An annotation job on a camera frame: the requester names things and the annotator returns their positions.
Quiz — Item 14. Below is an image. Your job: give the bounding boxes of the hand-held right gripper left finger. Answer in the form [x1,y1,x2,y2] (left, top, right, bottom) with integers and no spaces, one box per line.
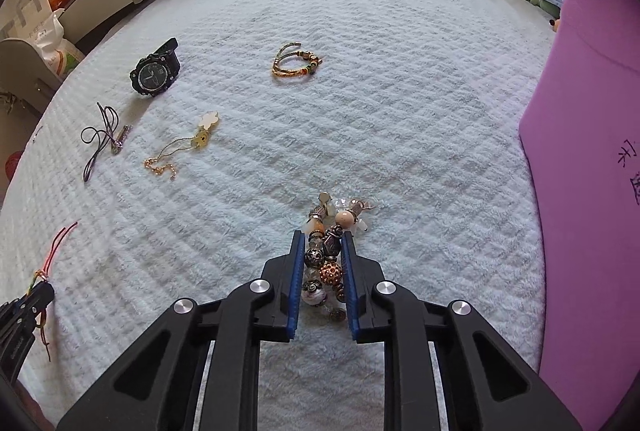
[57,230,307,431]

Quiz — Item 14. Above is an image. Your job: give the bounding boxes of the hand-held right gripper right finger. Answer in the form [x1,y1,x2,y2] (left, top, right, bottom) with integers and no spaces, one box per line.
[341,231,583,431]

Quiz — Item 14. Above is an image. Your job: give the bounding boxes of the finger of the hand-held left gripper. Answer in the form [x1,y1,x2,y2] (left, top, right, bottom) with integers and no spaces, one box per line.
[12,283,56,321]

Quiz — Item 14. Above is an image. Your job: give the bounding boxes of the thin red string bracelet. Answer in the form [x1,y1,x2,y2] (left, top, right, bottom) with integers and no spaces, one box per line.
[30,222,79,362]

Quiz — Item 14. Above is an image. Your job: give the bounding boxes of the mixed bead charm bracelet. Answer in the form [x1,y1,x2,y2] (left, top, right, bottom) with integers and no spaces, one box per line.
[300,192,378,322]

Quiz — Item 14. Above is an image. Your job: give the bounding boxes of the purple plastic basin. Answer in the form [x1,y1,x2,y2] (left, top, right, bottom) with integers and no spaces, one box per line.
[519,0,640,392]

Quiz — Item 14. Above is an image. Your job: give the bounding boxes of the red mesh ball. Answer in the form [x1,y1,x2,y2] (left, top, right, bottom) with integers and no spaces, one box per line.
[5,151,25,184]

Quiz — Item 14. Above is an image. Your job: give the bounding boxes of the light blue quilted blanket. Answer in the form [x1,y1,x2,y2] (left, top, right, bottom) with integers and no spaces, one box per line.
[0,0,566,431]

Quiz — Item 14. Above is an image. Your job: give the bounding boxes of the grey chair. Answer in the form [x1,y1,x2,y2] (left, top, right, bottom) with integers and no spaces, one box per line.
[0,38,63,112]

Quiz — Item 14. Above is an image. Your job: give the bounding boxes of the black wristwatch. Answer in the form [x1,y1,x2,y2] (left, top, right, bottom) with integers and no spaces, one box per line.
[129,38,181,98]

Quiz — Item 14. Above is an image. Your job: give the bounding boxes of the white plastic bags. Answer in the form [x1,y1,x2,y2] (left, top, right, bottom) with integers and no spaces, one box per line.
[0,0,86,79]

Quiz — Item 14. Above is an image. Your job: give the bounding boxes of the black cord necklace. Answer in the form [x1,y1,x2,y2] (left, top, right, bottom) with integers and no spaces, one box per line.
[81,103,133,182]

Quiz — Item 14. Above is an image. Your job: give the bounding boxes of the gold chain flower charm bracelet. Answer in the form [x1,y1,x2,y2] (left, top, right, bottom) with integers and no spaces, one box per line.
[144,112,221,182]

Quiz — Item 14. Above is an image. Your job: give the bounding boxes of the green orange braided bracelet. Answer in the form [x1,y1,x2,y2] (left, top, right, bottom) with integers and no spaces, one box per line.
[271,42,324,79]

